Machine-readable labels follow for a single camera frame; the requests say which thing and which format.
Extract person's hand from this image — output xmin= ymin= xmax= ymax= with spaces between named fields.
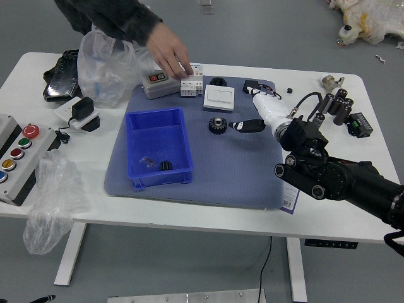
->
xmin=146 ymin=23 xmax=194 ymax=80

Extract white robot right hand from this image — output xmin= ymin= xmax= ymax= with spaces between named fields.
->
xmin=227 ymin=86 xmax=290 ymax=135

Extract big black gear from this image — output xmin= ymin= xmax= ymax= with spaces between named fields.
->
xmin=207 ymin=116 xmax=229 ymax=135

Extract blue plastic box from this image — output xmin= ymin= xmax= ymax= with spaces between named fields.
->
xmin=125 ymin=107 xmax=195 ymax=192

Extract grey pushbutton control box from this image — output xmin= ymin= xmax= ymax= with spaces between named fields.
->
xmin=0 ymin=113 xmax=61 ymax=208

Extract white circuit breaker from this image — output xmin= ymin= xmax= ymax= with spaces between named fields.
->
xmin=179 ymin=64 xmax=205 ymax=98

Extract white table leg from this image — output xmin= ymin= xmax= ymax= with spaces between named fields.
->
xmin=54 ymin=222 xmax=87 ymax=287
xmin=285 ymin=237 xmax=308 ymax=302

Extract clear plastic piece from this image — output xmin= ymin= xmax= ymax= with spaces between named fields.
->
xmin=198 ymin=0 xmax=216 ymax=15

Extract large clear plastic bag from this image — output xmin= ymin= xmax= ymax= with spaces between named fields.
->
xmin=77 ymin=25 xmax=158 ymax=109

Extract blue-grey mat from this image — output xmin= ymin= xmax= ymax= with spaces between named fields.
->
xmin=104 ymin=74 xmax=287 ymax=211

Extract black module green terminals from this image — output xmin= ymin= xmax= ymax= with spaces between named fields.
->
xmin=345 ymin=112 xmax=374 ymax=139

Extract purple white label card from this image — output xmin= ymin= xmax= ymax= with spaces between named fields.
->
xmin=282 ymin=181 xmax=300 ymax=215

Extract crumpled clear plastic bag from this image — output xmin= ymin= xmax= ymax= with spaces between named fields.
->
xmin=23 ymin=149 xmax=91 ymax=256

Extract black power adapter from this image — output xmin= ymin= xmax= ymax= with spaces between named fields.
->
xmin=69 ymin=97 xmax=95 ymax=122

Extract black block under socket panel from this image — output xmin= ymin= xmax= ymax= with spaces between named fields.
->
xmin=81 ymin=116 xmax=102 ymax=133

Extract small clear screw bag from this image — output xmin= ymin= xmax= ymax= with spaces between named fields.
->
xmin=138 ymin=155 xmax=158 ymax=168

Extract black plastic tray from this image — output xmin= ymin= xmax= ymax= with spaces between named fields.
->
xmin=42 ymin=49 xmax=81 ymax=102

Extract white socket panel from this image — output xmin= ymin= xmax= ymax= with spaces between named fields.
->
xmin=53 ymin=96 xmax=101 ymax=130

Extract plush toy in plastic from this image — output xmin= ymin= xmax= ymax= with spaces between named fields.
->
xmin=328 ymin=0 xmax=404 ymax=49

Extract silver metal plate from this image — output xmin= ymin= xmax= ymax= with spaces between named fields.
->
xmin=107 ymin=288 xmax=266 ymax=303

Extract black table control panel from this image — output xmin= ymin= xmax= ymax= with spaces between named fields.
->
xmin=304 ymin=239 xmax=359 ymax=250

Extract black module with wires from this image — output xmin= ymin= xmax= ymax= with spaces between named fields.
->
xmin=242 ymin=80 xmax=283 ymax=100

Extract grey two-button switch box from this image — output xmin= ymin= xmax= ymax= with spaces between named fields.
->
xmin=141 ymin=71 xmax=181 ymax=100

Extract white wall switch panel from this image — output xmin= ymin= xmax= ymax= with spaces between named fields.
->
xmin=203 ymin=84 xmax=237 ymax=112

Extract black adapter cord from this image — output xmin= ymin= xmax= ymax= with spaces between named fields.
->
xmin=55 ymin=118 xmax=75 ymax=145

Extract black floor cable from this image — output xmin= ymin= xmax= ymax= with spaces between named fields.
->
xmin=258 ymin=235 xmax=273 ymax=303

